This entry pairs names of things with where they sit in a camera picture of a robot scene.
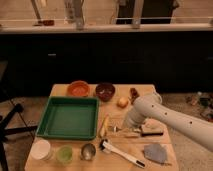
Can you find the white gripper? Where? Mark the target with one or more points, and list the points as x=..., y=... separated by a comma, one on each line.
x=133, y=119

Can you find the silver fork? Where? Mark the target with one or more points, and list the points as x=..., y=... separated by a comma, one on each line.
x=123, y=132

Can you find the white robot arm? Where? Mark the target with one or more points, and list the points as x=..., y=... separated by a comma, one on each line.
x=150, y=106

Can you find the green plastic tray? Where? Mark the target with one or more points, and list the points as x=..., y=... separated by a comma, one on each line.
x=69, y=118

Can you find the black and tan brush block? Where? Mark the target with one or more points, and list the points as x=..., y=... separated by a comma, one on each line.
x=151, y=128

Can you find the yellow round fruit toy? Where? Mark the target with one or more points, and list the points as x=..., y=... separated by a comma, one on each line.
x=122, y=102

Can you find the brown toy food piece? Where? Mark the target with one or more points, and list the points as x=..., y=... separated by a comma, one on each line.
x=134, y=94

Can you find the yellow banana-shaped toy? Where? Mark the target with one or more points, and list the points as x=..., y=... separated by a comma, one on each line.
x=104, y=126

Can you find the grey blue cloth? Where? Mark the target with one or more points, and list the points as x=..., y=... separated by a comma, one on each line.
x=155, y=152

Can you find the dark red bowl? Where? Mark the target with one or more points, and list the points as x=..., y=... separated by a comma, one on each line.
x=105, y=91

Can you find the small metal cup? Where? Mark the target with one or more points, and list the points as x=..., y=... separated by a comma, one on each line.
x=88, y=151

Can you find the orange bowl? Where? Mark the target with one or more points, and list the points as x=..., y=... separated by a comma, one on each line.
x=78, y=88

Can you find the green cup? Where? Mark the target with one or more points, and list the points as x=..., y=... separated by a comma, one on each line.
x=64, y=154

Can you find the white cup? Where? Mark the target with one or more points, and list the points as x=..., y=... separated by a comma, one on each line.
x=41, y=150

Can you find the red object on ledge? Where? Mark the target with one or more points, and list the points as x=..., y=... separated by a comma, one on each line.
x=44, y=23

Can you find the white handled brush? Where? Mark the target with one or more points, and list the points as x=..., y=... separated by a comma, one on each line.
x=105, y=145

